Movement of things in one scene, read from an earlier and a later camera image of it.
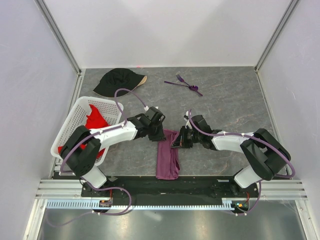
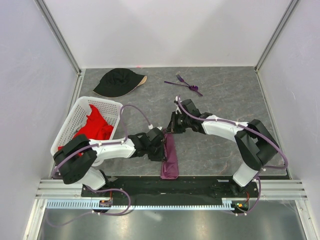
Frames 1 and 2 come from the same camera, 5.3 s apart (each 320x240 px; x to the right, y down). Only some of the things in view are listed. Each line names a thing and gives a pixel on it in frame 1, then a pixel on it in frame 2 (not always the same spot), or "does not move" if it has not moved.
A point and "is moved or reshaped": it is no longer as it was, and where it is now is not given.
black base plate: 188,187 does not move
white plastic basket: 111,111 does not move
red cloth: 94,120 does not move
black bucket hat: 119,78 does not move
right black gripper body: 188,137 → 179,123
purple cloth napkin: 167,166 is moved or reshaped
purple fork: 180,78 does not move
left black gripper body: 155,133 → 155,153
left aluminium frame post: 60,37 does not move
